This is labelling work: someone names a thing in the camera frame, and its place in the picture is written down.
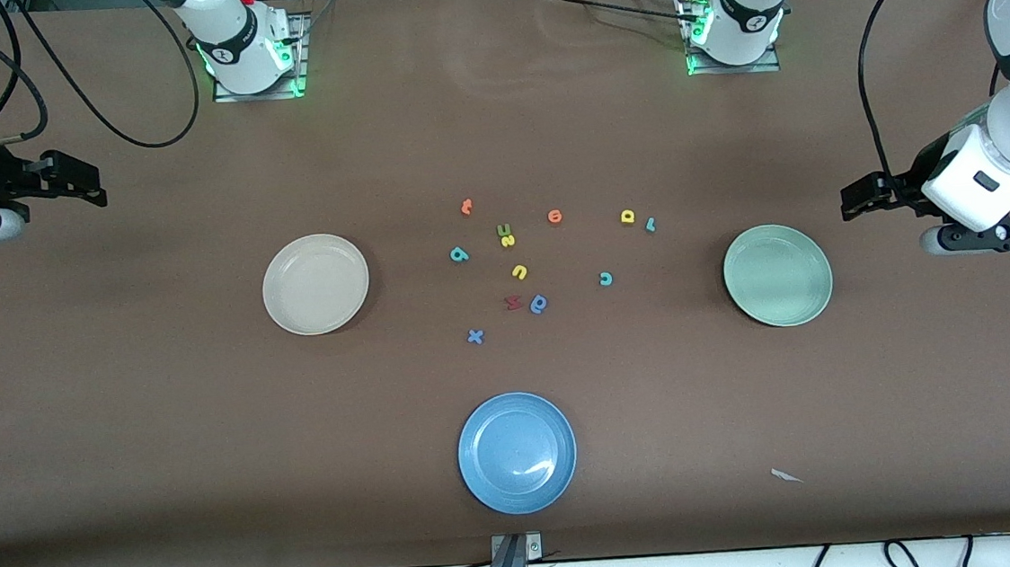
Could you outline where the pale green plate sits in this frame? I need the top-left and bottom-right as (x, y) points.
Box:
(720, 220), (837, 332)

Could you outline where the large table cover sheet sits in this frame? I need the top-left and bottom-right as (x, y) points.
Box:
(0, 0), (1010, 567)

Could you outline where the beige brown plate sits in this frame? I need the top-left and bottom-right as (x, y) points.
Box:
(258, 230), (375, 340)

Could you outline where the blue plate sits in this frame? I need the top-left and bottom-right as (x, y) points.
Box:
(454, 388), (582, 519)

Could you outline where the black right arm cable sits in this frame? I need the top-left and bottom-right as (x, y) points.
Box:
(0, 0), (205, 162)

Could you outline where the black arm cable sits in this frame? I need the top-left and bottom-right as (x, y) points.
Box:
(850, 0), (1010, 193)
(0, 0), (205, 162)

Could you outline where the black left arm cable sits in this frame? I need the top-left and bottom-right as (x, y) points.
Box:
(850, 0), (1010, 193)

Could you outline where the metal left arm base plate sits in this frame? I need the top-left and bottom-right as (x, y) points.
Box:
(687, 44), (782, 79)

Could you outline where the long black base cable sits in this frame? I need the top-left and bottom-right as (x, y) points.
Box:
(536, 0), (702, 34)

